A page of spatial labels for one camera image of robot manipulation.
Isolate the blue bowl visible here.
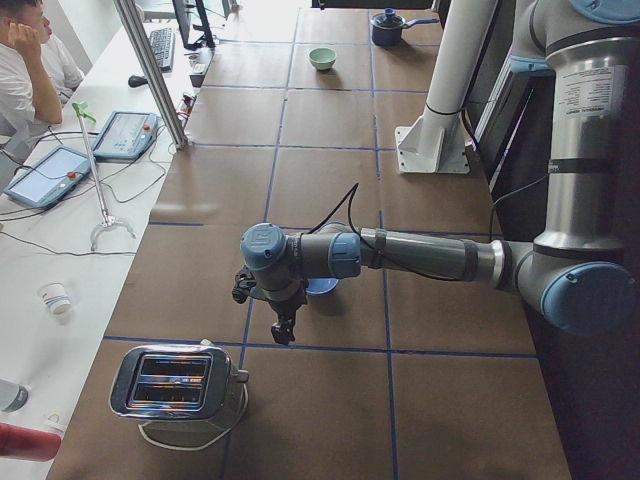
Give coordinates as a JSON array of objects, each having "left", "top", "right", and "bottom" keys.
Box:
[{"left": 306, "top": 278, "right": 339, "bottom": 296}]

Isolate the green bowl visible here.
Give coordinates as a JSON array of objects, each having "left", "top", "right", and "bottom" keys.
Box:
[{"left": 308, "top": 47, "right": 337, "bottom": 71}]

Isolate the silver toaster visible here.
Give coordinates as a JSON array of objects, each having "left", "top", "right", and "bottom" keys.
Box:
[{"left": 109, "top": 343, "right": 249, "bottom": 434}]

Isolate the far teach pendant tablet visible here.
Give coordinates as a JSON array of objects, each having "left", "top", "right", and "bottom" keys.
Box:
[{"left": 92, "top": 111, "right": 159, "bottom": 163}]

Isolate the teach pendant tablet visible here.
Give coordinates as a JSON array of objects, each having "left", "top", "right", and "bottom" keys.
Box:
[
  {"left": 92, "top": 111, "right": 159, "bottom": 163},
  {"left": 4, "top": 145, "right": 90, "bottom": 209}
]

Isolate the white paper cup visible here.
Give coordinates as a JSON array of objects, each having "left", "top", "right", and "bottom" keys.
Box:
[{"left": 37, "top": 282, "right": 71, "bottom": 315}]

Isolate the black computer mouse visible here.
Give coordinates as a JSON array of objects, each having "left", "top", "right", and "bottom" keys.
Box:
[{"left": 127, "top": 75, "right": 148, "bottom": 88}]

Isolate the black computer monitor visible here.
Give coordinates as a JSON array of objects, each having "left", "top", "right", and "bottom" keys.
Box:
[{"left": 172, "top": 0, "right": 215, "bottom": 51}]

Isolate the near teach pendant tablet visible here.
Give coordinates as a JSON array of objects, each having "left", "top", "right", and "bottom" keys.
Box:
[{"left": 4, "top": 145, "right": 90, "bottom": 209}]

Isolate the reacher grabber tool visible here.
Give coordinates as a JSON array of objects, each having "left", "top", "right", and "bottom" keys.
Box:
[{"left": 71, "top": 102, "right": 136, "bottom": 253}]

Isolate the black keyboard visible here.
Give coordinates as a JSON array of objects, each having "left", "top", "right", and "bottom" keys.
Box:
[{"left": 148, "top": 28, "right": 175, "bottom": 72}]

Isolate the blue saucepan with lid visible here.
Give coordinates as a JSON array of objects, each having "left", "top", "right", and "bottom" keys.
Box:
[{"left": 370, "top": 8, "right": 439, "bottom": 47}]

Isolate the red bottle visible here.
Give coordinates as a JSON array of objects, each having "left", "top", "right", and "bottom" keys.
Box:
[{"left": 1, "top": 423, "right": 62, "bottom": 461}]

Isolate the seated person in white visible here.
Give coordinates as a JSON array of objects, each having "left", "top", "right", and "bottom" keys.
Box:
[{"left": 1, "top": 1, "right": 84, "bottom": 162}]

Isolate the white toaster power cable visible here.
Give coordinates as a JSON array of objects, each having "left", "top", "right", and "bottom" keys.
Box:
[{"left": 137, "top": 384, "right": 250, "bottom": 451}]

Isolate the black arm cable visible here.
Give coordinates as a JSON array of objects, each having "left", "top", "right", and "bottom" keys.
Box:
[{"left": 305, "top": 182, "right": 469, "bottom": 282}]

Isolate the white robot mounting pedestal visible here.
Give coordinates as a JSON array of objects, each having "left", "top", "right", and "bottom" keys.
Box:
[{"left": 395, "top": 0, "right": 498, "bottom": 174}]

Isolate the aluminium frame post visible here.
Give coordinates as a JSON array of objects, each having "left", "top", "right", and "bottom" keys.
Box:
[{"left": 113, "top": 0, "right": 188, "bottom": 150}]

